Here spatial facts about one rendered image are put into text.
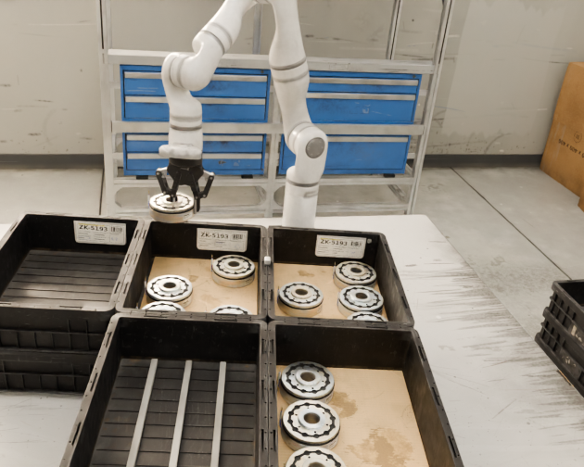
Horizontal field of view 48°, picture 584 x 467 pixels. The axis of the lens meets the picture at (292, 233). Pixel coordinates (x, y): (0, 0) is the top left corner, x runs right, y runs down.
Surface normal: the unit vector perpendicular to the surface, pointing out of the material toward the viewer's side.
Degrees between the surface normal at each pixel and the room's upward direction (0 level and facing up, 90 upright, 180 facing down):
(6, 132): 90
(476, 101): 90
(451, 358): 0
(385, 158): 90
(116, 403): 0
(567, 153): 89
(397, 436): 0
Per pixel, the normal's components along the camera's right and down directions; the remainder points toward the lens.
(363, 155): 0.22, 0.48
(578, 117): -0.95, 0.09
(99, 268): 0.09, -0.88
